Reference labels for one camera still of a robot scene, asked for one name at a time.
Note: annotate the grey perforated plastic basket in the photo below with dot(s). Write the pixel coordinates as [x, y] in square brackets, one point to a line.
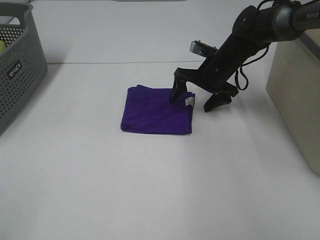
[23, 66]

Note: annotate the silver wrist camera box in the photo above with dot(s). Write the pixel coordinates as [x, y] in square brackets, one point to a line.
[199, 48]

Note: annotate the yellow-green item in basket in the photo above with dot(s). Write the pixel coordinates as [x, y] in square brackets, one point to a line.
[2, 46]

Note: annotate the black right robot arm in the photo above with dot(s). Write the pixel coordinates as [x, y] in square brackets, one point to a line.
[253, 30]

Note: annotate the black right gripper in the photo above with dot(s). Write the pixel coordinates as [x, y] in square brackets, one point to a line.
[215, 71]

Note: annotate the purple towel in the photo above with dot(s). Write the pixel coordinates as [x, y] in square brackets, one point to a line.
[149, 111]

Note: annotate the beige plastic bin grey rim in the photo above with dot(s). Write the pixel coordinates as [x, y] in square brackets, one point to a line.
[294, 87]

